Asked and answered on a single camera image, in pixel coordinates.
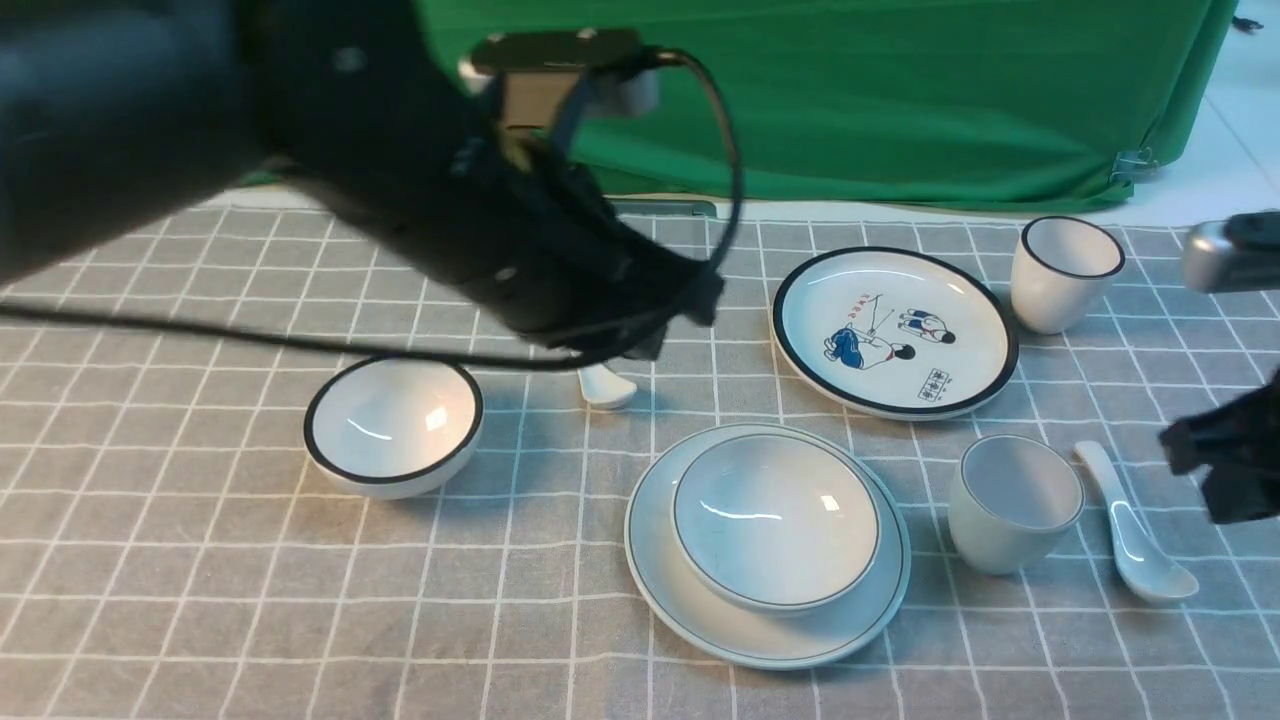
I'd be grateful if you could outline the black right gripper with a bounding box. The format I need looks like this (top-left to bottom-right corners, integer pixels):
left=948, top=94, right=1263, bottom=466
left=1158, top=374, right=1279, bottom=527

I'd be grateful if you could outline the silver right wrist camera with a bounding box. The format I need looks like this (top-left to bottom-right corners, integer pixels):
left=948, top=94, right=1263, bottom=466
left=1181, top=210, right=1279, bottom=293

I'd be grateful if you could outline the light blue ceramic bowl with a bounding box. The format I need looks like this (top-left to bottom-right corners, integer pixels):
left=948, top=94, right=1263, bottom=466
left=669, top=432, right=882, bottom=614

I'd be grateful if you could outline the cartoon plate with black rim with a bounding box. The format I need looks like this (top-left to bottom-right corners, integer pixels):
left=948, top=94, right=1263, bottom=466
left=771, top=247, right=1020, bottom=421

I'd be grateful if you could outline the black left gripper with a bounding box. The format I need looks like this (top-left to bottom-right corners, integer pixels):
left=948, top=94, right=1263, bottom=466
left=399, top=129, right=726, bottom=366

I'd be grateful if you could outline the grey checkered tablecloth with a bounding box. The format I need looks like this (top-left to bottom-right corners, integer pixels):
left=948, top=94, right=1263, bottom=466
left=1, top=222, right=1279, bottom=719

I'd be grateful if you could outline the metal backdrop clip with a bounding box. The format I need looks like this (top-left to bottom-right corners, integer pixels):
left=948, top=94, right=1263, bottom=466
left=1108, top=147, right=1161, bottom=184

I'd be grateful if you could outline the green backdrop cloth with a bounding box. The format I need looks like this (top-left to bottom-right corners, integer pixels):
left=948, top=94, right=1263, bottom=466
left=413, top=1, right=1236, bottom=215

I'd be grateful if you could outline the large light blue plate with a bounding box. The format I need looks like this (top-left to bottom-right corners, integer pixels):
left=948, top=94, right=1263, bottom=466
left=623, top=423, right=913, bottom=670

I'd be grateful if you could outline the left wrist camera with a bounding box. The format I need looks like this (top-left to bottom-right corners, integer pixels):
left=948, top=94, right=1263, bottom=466
left=457, top=28, right=660, bottom=140

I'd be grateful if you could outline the white cup with black rim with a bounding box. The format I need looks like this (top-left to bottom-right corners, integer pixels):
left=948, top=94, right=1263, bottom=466
left=1010, top=217, right=1126, bottom=334

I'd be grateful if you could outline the white ceramic spoon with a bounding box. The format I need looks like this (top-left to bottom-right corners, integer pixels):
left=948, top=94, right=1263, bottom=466
left=576, top=365, right=637, bottom=411

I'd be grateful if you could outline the white bowl with black rim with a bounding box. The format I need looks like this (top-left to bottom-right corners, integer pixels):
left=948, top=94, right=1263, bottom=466
left=302, top=357, right=485, bottom=500

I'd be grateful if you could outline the light blue ceramic spoon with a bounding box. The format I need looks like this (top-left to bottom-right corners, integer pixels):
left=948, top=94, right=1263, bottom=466
left=1073, top=441, right=1199, bottom=605

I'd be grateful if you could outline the light blue ceramic cup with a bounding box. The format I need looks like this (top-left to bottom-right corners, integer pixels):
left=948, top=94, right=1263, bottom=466
left=947, top=436, right=1085, bottom=577

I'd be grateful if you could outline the grey metal bar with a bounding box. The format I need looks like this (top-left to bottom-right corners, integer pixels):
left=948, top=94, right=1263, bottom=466
left=611, top=199, right=719, bottom=219

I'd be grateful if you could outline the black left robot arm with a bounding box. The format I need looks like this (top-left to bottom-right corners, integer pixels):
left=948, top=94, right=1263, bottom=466
left=1, top=1, right=745, bottom=372

